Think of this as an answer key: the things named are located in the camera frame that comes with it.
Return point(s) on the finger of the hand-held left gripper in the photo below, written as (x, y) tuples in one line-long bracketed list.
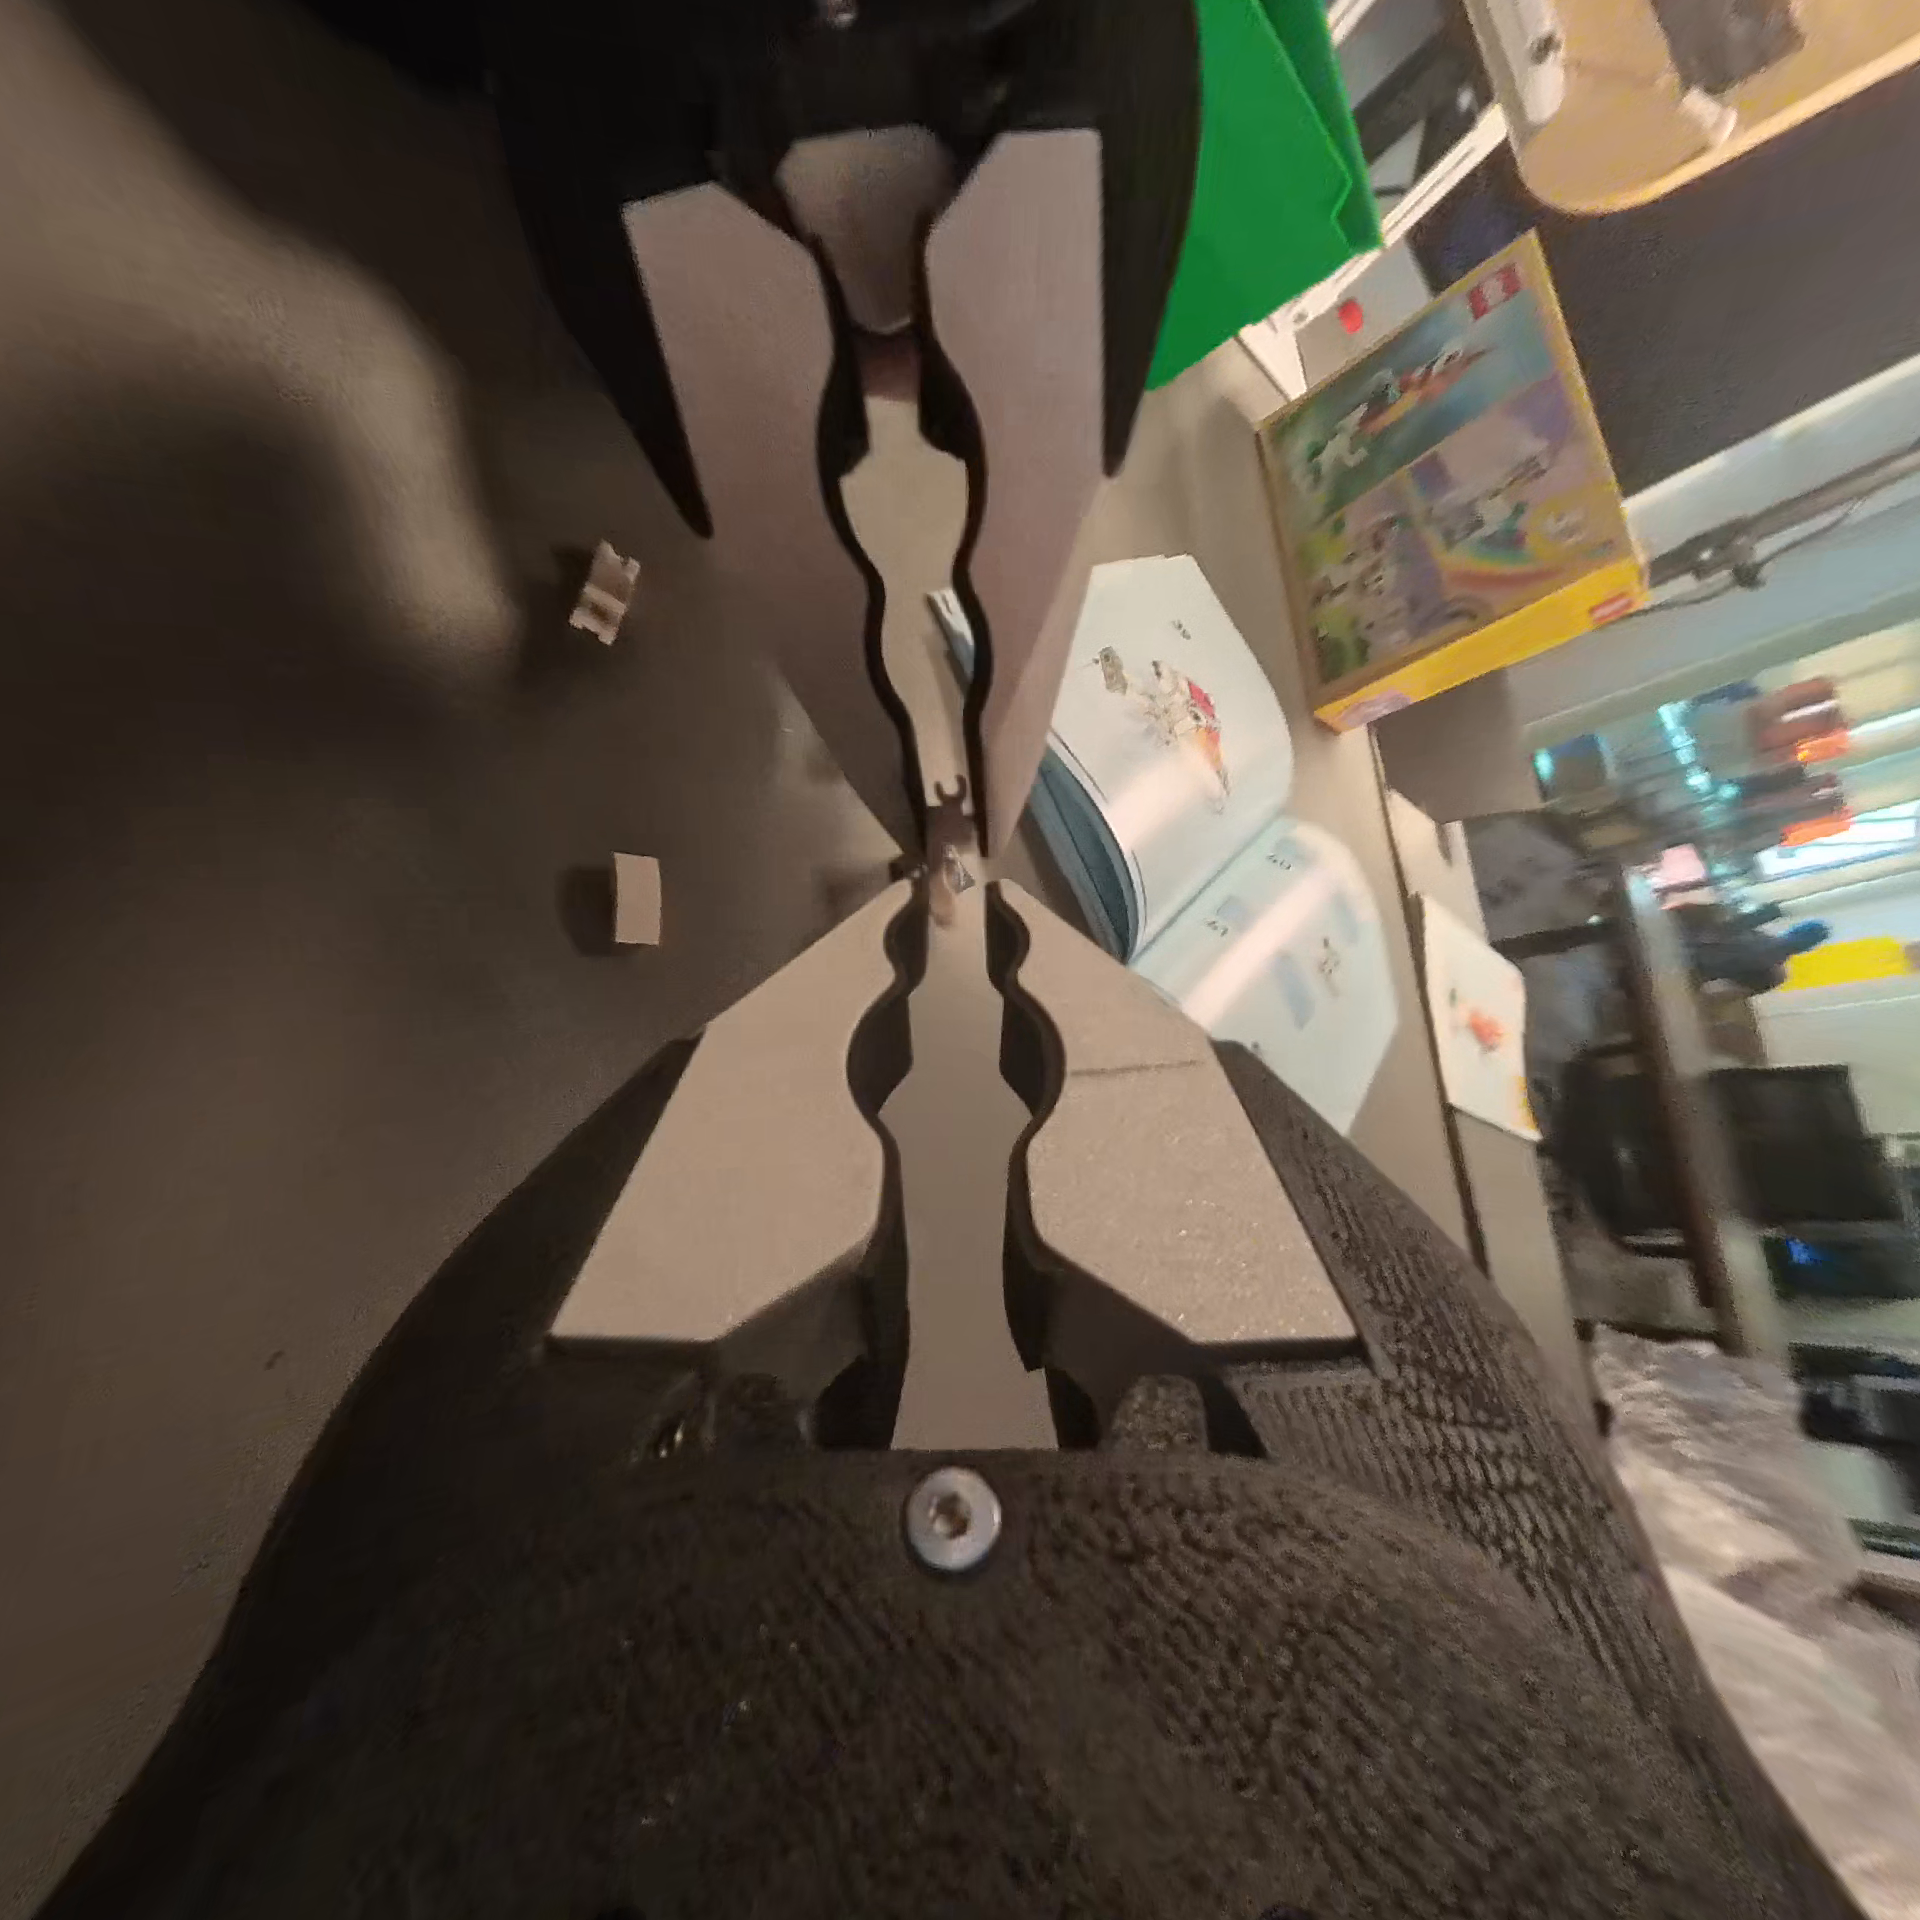
[(737, 390), (1033, 344)]

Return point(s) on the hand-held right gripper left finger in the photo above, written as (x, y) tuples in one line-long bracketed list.
[(719, 1185)]

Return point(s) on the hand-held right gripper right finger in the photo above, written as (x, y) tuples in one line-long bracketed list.
[(1186, 1200)]

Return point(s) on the small white lego piece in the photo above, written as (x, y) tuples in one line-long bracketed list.
[(949, 878)]

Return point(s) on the white notched lego piece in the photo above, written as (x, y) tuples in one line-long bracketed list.
[(604, 592)]

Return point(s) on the white lego brick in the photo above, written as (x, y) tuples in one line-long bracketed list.
[(637, 898)]

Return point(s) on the colourful lego set box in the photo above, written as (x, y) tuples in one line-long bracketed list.
[(1442, 480)]

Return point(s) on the white box with red button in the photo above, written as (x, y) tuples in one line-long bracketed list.
[(1342, 324)]

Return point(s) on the green plastic bin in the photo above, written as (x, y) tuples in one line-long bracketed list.
[(1274, 149)]

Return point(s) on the small white instruction booklet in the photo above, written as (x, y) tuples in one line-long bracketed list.
[(1479, 991)]

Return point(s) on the open light blue instruction booklet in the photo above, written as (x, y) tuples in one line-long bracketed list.
[(1186, 765)]

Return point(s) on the light wooden round table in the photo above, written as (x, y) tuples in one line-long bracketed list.
[(1622, 149)]

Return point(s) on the black monitor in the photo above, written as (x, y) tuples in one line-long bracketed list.
[(1800, 1147)]

